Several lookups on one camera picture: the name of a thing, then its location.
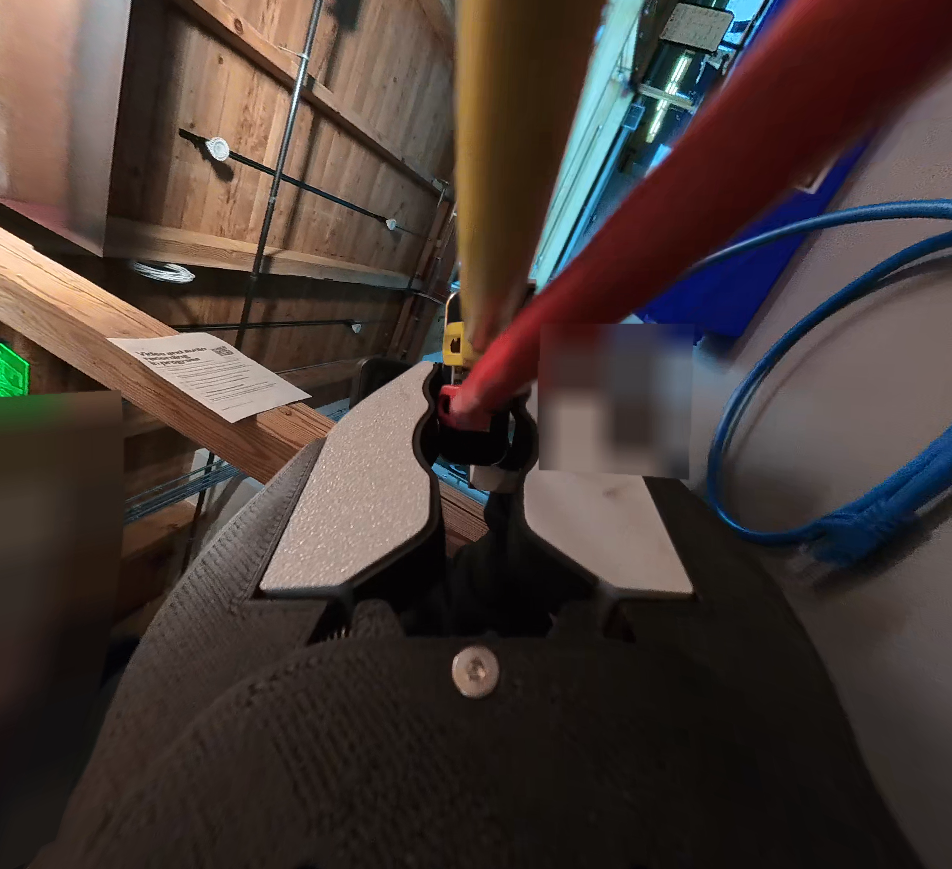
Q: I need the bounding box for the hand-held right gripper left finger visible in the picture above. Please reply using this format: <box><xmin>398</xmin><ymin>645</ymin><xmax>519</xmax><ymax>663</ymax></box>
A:
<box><xmin>256</xmin><ymin>360</ymin><xmax>449</xmax><ymax>601</ymax></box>

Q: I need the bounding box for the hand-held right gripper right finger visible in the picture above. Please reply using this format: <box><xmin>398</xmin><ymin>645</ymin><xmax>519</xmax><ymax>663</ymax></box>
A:
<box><xmin>508</xmin><ymin>399</ymin><xmax>698</xmax><ymax>598</ymax></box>

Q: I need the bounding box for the blue network cable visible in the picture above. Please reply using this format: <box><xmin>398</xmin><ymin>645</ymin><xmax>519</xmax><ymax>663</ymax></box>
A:
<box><xmin>641</xmin><ymin>199</ymin><xmax>952</xmax><ymax>571</ymax></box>

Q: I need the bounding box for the blue plastic bin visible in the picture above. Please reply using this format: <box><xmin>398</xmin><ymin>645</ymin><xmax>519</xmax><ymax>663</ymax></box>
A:
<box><xmin>641</xmin><ymin>0</ymin><xmax>952</xmax><ymax>340</ymax></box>

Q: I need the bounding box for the red network cable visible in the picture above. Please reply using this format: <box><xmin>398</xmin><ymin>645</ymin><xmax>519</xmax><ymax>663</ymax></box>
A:
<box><xmin>437</xmin><ymin>0</ymin><xmax>952</xmax><ymax>433</ymax></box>

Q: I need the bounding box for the yellow network cable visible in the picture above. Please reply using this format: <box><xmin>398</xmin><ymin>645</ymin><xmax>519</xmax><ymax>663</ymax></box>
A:
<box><xmin>444</xmin><ymin>0</ymin><xmax>633</xmax><ymax>370</ymax></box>

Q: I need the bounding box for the grey desk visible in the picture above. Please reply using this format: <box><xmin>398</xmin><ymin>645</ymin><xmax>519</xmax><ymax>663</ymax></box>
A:
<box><xmin>647</xmin><ymin>84</ymin><xmax>952</xmax><ymax>869</ymax></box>

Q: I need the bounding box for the white paper notice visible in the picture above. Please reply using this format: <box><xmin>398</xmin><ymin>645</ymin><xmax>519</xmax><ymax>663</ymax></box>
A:
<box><xmin>106</xmin><ymin>335</ymin><xmax>312</xmax><ymax>425</ymax></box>

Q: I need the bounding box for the green lit sign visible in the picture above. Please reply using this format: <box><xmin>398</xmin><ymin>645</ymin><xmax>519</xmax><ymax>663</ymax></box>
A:
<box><xmin>0</xmin><ymin>339</ymin><xmax>38</xmax><ymax>399</ymax></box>

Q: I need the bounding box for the black ceiling light track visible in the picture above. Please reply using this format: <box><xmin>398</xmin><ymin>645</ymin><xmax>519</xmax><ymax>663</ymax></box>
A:
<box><xmin>178</xmin><ymin>127</ymin><xmax>417</xmax><ymax>239</ymax></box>

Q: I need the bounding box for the metal ceiling conduit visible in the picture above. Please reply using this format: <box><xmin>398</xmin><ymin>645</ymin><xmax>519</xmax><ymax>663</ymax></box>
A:
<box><xmin>234</xmin><ymin>0</ymin><xmax>351</xmax><ymax>357</ymax></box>

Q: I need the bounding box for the white board on stand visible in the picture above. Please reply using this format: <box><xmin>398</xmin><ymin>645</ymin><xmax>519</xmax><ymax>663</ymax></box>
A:
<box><xmin>659</xmin><ymin>2</ymin><xmax>736</xmax><ymax>53</ymax></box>

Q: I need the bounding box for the wooden post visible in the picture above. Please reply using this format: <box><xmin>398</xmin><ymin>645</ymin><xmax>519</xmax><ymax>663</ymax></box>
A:
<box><xmin>0</xmin><ymin>225</ymin><xmax>488</xmax><ymax>550</ymax></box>

